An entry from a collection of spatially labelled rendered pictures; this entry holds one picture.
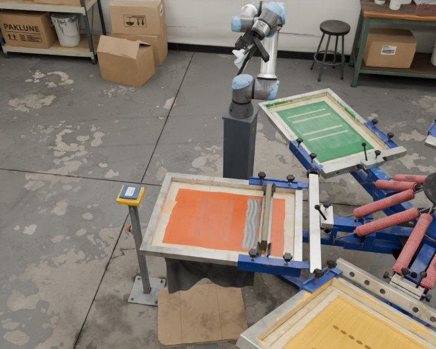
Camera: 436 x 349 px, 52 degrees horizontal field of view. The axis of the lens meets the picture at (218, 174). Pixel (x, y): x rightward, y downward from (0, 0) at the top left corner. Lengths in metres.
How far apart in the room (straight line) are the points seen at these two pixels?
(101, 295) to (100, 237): 0.54
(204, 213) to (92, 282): 1.28
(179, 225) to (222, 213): 0.24
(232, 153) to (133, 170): 1.56
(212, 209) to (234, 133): 0.55
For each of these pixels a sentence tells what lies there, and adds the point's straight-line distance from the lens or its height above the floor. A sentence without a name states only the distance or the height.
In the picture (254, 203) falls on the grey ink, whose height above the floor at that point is 0.96.
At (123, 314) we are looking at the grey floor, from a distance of 3.24.
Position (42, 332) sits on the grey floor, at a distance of 3.31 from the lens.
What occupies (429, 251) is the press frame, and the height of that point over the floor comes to 1.02.
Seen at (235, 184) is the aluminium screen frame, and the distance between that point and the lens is 2.56.
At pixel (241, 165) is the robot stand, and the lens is 2.90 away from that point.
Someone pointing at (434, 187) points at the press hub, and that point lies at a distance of 2.30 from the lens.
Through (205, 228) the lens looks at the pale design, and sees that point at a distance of 2.36.
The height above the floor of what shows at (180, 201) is 0.96.
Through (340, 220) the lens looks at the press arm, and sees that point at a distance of 2.37.
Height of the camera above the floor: 2.72
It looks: 41 degrees down
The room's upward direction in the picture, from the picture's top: straight up
